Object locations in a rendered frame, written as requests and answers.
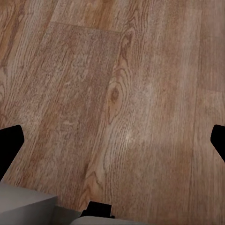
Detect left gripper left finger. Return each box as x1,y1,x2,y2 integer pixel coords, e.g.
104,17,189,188
0,125,24,181

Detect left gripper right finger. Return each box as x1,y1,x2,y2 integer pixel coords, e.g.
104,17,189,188
210,124,225,162

